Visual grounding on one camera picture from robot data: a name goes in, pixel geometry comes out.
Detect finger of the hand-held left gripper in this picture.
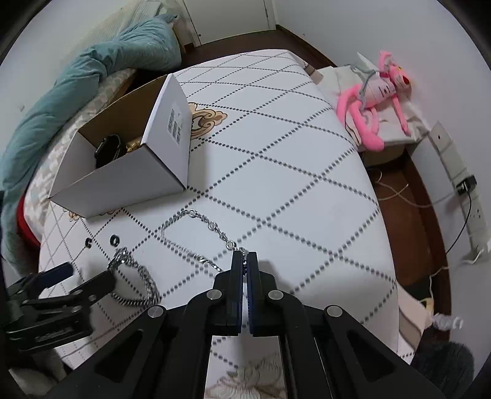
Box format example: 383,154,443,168
6,262,74,304
23,270,117,313

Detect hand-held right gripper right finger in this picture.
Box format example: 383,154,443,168
246,251,446,399

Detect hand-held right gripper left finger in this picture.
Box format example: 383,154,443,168
47,251,246,399

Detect thick silver chain bracelet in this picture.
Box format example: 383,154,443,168
107,247,161,308

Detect thin silver necklace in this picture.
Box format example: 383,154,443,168
159,209,248,274

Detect white cardboard box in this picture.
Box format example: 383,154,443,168
49,74,191,219

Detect red cloth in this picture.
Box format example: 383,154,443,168
15,196,41,247

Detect white quilted mattress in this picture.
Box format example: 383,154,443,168
36,50,400,399

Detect black watch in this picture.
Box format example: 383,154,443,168
95,134,123,168

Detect beige cloth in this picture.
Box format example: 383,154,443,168
397,295,435,363

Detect teal blanket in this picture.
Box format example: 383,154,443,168
0,13,182,265

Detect grey fluffy slipper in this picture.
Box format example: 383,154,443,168
412,341,476,399

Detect pink plush toy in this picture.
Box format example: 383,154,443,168
337,50,413,151

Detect white power strip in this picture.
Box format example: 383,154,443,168
429,121,491,251

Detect black charger plug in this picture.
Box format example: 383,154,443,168
456,174,478,195

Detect white door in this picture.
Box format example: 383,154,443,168
184,0,277,47

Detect white cable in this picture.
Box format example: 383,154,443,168
374,169,458,210

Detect black cable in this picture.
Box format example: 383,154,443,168
445,191,473,256

